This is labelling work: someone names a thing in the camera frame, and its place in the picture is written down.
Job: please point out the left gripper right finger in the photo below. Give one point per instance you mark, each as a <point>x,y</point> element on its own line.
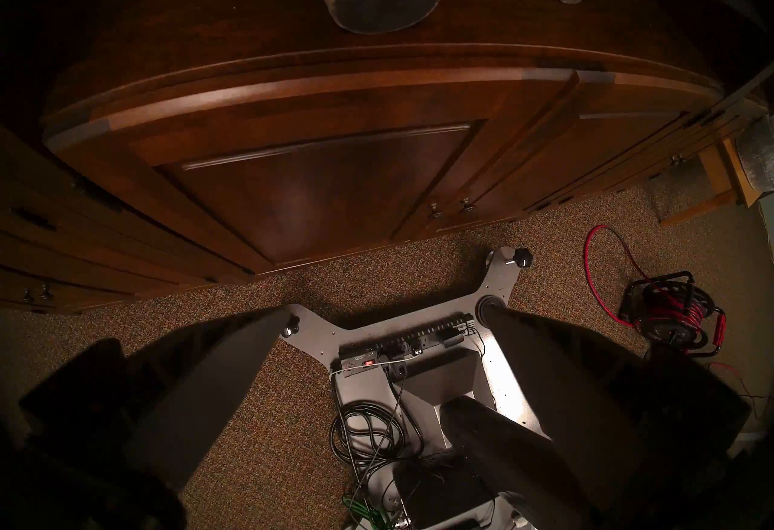
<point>604,414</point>

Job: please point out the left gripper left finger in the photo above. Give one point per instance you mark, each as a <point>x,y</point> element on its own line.
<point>205,390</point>

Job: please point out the black base levelling knob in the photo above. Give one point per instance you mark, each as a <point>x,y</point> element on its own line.
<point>291,326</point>
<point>521,258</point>

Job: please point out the black round base disc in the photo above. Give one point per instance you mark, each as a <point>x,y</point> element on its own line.
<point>488,308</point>

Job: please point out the black power strip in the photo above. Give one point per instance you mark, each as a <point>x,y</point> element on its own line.
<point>393,348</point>

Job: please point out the dark wooden cabinet door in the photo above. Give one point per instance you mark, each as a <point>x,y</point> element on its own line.
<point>326,184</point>
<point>574,148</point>

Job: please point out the small metal door knob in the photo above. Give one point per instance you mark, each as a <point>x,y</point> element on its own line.
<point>435,209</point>
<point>467,205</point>

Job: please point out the light wooden side table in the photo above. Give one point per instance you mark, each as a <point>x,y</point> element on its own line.
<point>713,172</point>

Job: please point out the dark wooden bookcase cabinet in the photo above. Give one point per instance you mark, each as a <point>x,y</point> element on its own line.
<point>181,9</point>

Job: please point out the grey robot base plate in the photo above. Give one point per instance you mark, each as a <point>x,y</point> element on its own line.
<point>435,371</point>

